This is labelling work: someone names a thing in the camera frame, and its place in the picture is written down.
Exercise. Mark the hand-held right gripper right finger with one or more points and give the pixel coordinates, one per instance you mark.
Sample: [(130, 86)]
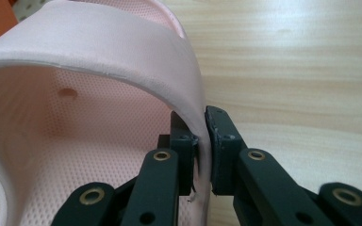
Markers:
[(229, 157)]

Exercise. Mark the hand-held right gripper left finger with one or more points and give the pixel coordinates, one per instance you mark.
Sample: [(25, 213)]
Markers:
[(166, 182)]

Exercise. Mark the pink slide slipper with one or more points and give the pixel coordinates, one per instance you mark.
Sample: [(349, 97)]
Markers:
[(100, 47)]

